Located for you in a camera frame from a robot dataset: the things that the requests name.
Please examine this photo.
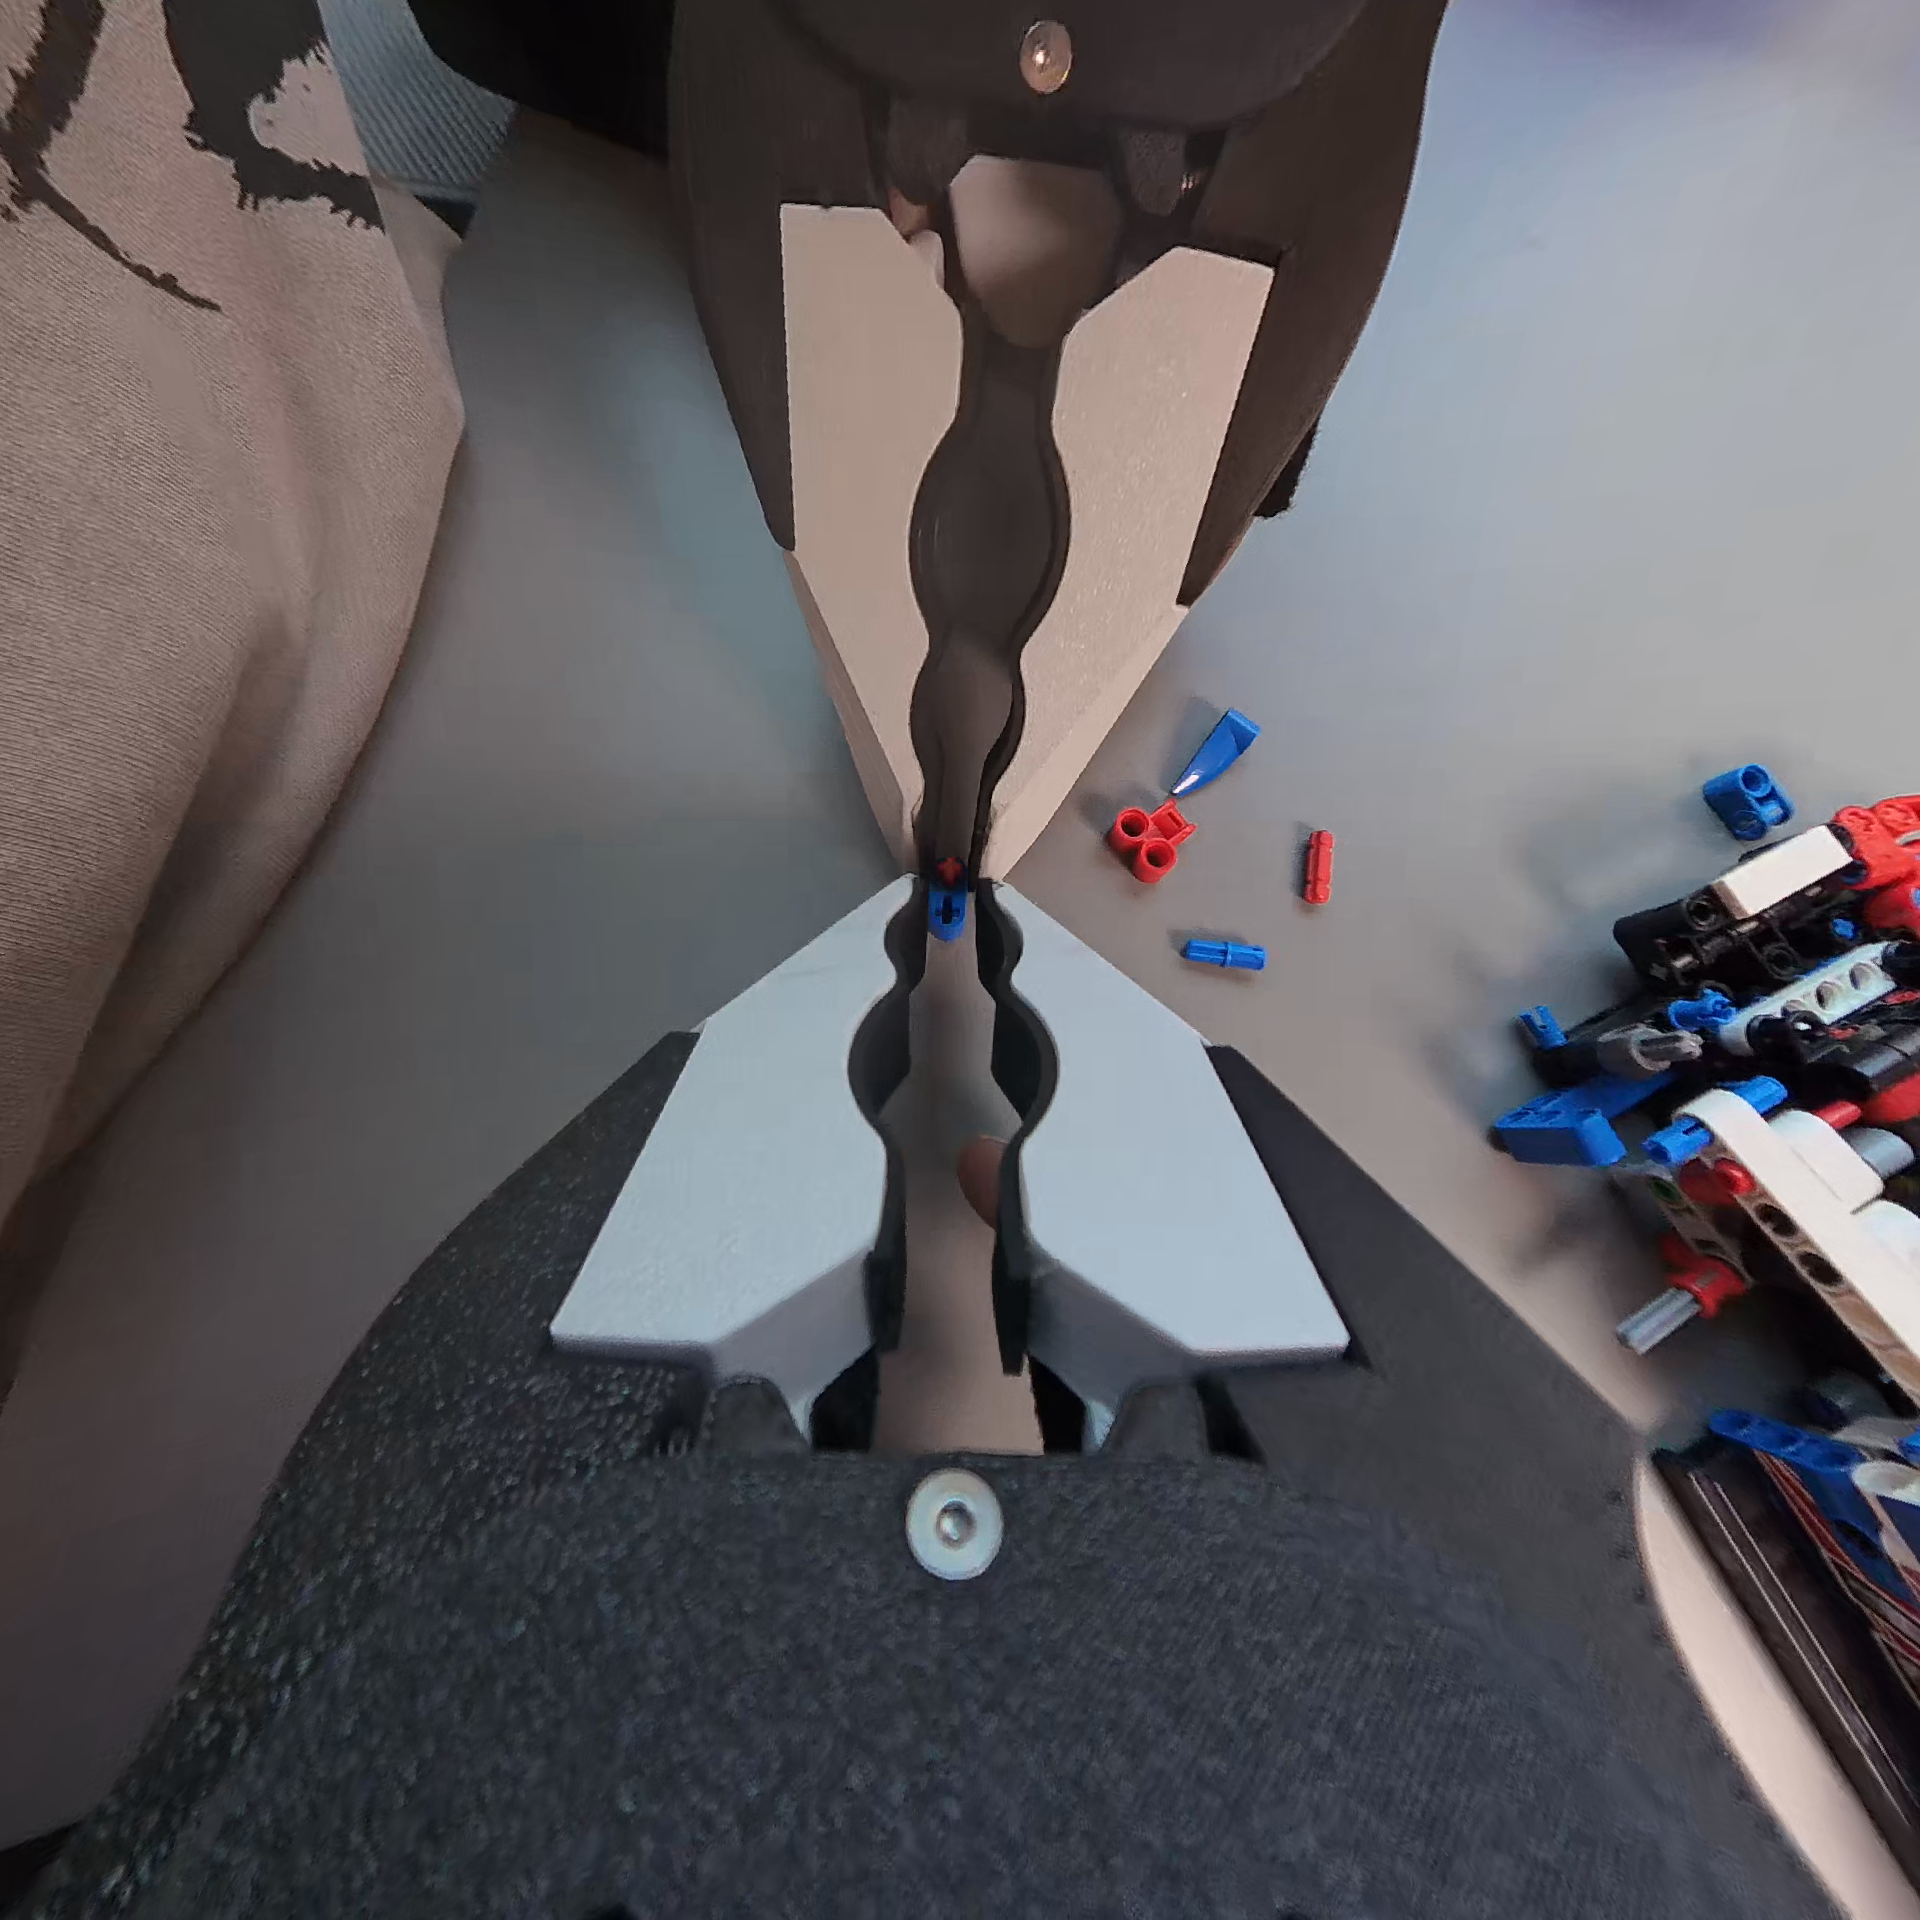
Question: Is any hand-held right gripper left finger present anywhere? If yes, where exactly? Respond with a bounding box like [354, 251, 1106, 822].
[547, 873, 924, 1439]

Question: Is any red three-hole brick connector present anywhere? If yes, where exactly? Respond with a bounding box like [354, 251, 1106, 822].
[1106, 802, 1201, 884]

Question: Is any black printed toy box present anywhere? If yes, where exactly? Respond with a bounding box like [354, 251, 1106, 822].
[1650, 1439, 1920, 1863]

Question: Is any person's beige sweater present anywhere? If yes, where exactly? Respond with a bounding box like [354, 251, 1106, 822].
[0, 0, 466, 1249]

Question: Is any blue brick wedge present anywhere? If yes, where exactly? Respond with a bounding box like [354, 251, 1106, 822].
[1167, 708, 1261, 797]

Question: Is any grey woven cloth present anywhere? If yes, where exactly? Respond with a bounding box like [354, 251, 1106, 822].
[319, 0, 518, 202]

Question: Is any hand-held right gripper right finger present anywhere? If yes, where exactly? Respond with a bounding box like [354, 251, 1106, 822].
[971, 881, 1355, 1449]

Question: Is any toy brick car model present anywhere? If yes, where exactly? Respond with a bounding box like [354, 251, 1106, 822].
[1489, 795, 1920, 1614]

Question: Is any grey desk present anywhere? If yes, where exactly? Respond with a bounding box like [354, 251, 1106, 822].
[0, 0, 1920, 1920]

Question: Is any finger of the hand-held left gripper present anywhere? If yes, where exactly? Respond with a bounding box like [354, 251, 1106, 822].
[975, 245, 1279, 882]
[777, 198, 986, 876]

